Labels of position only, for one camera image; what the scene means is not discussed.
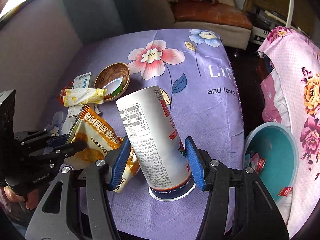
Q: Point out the teal plastic bin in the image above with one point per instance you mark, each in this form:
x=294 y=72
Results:
x=275 y=150

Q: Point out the pink floral blanket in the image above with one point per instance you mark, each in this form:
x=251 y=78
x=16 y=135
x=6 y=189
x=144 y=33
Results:
x=287 y=80

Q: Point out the white paper receipt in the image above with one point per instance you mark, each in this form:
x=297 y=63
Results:
x=72 y=112

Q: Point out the purple floral bedsheet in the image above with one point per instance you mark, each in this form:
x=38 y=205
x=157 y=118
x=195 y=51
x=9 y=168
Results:
x=200 y=120

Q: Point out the orange seat cushion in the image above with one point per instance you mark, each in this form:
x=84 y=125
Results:
x=212 y=15

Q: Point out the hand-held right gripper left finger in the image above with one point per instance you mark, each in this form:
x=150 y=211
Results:
x=121 y=160

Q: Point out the white paper canister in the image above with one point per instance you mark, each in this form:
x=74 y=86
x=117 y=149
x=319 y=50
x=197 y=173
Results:
x=150 y=130

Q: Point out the red orange packet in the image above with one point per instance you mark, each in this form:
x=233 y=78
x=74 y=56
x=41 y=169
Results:
x=61 y=95

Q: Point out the coconut shell bowl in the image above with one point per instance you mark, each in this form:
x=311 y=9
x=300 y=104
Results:
x=110 y=73

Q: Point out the green jelly cup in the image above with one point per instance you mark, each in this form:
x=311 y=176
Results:
x=115 y=86

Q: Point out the grey blue curtain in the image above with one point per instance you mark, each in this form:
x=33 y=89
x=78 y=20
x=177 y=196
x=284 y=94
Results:
x=92 y=12

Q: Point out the white pole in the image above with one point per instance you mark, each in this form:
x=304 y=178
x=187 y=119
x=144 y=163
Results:
x=291 y=2

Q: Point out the red snack wrapper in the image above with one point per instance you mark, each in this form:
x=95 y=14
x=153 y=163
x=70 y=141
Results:
x=258 y=162

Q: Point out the yellow wrapper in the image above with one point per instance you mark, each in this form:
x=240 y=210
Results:
x=80 y=96

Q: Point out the orange snack packet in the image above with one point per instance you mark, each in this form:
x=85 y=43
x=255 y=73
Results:
x=92 y=132

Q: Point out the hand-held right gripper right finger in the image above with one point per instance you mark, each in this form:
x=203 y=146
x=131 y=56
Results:
x=193 y=160

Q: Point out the black side table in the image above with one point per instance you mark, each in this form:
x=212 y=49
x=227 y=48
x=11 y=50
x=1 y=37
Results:
x=270 y=22

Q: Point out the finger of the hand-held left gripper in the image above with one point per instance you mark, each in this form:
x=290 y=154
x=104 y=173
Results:
x=58 y=139
x=72 y=148

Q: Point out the beige sofa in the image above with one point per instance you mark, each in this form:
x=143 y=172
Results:
x=155 y=5

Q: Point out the person's left hand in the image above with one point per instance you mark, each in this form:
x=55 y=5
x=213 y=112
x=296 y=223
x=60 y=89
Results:
x=31 y=200

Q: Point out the white paper label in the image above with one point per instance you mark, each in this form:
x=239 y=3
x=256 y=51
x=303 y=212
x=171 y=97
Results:
x=82 y=81

